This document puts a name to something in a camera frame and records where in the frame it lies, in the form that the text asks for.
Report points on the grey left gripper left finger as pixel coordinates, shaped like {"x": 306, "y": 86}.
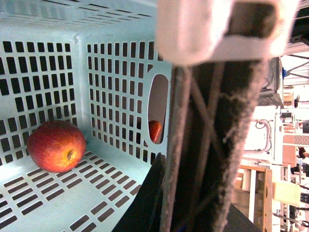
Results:
{"x": 144, "y": 214}

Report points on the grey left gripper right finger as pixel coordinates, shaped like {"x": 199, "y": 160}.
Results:
{"x": 211, "y": 108}

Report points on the red yellow apple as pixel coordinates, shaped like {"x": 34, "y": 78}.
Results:
{"x": 56, "y": 146}

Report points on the light blue plastic basket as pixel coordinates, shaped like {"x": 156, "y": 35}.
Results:
{"x": 95, "y": 64}

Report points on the red mango on table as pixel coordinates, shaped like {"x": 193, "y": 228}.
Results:
{"x": 155, "y": 128}

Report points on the white gripper finger mount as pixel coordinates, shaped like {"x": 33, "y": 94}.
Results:
{"x": 190, "y": 32}

